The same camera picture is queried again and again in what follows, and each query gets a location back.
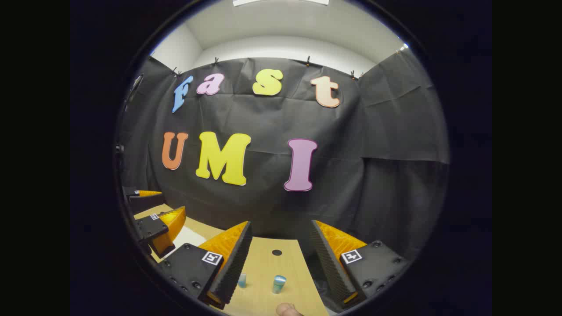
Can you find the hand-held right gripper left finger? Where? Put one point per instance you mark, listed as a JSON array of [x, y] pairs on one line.
[[235, 267]]

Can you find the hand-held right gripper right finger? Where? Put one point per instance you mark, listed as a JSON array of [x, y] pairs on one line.
[[329, 263]]

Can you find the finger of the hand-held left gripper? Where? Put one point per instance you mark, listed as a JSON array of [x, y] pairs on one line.
[[145, 201], [151, 228]]

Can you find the white blue skin care tube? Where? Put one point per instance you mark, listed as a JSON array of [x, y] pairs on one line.
[[242, 281]]

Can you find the white suitcase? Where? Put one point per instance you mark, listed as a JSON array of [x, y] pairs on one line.
[[189, 237]]

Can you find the teal capped skin care bottle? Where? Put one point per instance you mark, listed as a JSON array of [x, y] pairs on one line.
[[279, 284]]

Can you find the black backdrop cloth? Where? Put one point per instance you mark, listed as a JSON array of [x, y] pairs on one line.
[[263, 118]]

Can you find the white ceiling light panel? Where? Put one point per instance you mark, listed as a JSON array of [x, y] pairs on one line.
[[281, 1]]

